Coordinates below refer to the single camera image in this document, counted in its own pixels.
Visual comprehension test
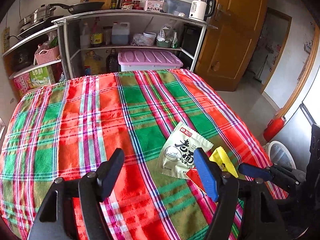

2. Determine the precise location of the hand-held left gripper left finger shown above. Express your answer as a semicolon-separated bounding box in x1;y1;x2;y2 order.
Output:
27;148;125;240

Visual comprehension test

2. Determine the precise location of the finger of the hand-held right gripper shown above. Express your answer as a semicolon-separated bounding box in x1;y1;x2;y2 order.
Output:
238;163;307;186

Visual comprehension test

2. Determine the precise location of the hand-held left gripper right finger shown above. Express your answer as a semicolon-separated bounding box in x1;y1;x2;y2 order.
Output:
194;147;288;240

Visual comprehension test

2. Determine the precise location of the red foil wrapper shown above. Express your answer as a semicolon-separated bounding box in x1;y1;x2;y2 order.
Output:
187;169;208;194

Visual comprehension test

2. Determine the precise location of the yellow wrapper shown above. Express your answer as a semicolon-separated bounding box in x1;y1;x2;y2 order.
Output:
209;147;239;179

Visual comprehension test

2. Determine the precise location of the pale green food packet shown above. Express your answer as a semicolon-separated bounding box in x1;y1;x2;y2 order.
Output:
157;121;214;180

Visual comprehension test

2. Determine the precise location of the clear bin liner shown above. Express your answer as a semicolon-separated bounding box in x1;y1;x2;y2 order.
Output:
270;144;297;169

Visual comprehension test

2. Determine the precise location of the red cylinder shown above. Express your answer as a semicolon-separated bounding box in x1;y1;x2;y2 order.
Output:
263;116;287;142

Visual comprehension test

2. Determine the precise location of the plaid blanket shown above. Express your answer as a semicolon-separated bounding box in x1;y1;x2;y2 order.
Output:
0;69;289;240

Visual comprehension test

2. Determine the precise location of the yellow cooking oil bottle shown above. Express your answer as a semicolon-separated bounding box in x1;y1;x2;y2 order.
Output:
83;50;102;75

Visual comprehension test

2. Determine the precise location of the dark glass bottle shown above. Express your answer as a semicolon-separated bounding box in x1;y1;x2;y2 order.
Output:
106;49;120;73

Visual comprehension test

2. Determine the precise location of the pink lidded storage box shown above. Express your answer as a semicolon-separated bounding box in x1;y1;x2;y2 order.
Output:
117;50;184;72

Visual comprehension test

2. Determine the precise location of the green carton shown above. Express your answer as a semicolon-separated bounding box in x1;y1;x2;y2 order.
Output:
29;65;55;88

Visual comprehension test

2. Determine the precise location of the pink carton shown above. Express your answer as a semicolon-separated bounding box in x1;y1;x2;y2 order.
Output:
14;74;33;97

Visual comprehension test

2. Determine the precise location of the wooden door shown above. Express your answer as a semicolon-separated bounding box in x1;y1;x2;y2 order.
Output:
194;0;270;92

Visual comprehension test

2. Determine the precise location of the crumpled plastic bag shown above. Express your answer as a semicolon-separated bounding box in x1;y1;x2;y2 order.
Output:
132;33;148;47

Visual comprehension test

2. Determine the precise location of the glass jar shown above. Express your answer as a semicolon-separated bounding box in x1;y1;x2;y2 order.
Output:
102;26;112;46

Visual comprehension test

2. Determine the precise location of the pink plastic basket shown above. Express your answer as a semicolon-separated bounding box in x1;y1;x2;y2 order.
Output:
34;45;60;65

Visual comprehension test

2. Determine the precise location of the yellow label sauce bottle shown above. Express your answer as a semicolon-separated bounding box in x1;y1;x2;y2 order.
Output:
90;17;103;47

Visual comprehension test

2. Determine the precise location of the clear tall bottle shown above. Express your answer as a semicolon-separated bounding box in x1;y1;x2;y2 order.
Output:
80;22;91;49

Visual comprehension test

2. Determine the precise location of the white jug with dark liquid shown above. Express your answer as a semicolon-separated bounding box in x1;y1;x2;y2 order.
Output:
111;22;130;46

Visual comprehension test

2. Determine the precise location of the white plastic tub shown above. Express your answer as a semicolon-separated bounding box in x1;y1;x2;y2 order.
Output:
143;32;157;46

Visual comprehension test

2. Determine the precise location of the dark round appliance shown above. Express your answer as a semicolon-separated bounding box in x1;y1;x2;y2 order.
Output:
11;51;34;72

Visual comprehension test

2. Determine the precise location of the clear bag of food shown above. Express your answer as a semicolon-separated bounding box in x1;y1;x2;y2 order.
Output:
157;25;178;43

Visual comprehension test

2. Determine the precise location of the small metal shelf unit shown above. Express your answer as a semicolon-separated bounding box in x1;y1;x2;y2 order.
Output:
2;25;63;90

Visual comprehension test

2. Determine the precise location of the large metal shelf unit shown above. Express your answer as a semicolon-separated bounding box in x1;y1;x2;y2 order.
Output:
51;9;218;80

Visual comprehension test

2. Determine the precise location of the black induction cooker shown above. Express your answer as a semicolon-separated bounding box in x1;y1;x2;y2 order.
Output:
17;21;54;38

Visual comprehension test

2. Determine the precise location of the black frying pan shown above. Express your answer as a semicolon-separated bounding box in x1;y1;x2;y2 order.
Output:
49;1;105;15

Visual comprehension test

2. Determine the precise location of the white electric kettle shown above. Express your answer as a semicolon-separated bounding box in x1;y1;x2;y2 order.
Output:
188;0;217;22

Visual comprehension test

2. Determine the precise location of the pink utensil holder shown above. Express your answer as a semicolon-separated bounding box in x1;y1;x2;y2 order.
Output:
144;0;165;12

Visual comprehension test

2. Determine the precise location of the yellowed power strip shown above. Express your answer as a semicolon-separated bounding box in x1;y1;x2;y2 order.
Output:
1;27;10;54

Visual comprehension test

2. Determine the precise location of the clear plastic container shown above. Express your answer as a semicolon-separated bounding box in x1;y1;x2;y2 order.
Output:
160;0;192;17

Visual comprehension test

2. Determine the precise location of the steel steamer pot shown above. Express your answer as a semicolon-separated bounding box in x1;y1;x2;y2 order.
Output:
19;4;57;28

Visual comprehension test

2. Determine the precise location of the wooden door frame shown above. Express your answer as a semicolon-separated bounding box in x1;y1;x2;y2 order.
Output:
260;7;293;95

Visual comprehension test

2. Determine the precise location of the metal door handle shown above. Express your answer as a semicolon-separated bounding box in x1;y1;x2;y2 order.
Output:
212;4;224;18

